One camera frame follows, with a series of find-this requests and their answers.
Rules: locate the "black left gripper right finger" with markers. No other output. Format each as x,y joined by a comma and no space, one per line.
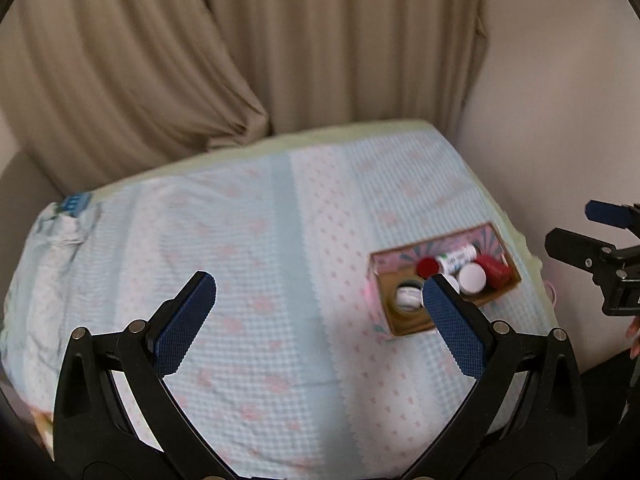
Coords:
523,418

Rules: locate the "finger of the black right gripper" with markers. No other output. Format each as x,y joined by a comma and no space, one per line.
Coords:
583,252
624,217

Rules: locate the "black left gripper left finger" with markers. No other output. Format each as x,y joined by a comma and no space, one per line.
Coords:
114,417

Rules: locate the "red rectangular box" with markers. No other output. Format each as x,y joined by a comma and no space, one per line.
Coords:
498,274

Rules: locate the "white tube green label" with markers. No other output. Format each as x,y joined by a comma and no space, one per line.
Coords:
453,260

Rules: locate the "white jar black lid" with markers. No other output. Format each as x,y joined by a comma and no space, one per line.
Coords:
408,297

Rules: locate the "person's right hand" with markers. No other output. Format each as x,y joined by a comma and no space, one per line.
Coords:
633,333

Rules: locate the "pale green mattress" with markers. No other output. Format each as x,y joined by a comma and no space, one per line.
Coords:
338,135

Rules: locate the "white lid jar left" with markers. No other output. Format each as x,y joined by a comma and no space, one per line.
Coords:
453,282

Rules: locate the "brown tape roll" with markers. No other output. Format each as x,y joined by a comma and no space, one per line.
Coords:
402,324

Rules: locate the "red lid jar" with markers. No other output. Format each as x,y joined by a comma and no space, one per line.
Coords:
427,267

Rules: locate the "checkered floral blanket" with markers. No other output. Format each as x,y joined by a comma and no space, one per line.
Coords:
287,378

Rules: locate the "pink patterned cardboard box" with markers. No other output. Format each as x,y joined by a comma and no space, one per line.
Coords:
403,260

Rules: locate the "beige curtain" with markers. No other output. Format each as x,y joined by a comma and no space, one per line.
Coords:
99,90

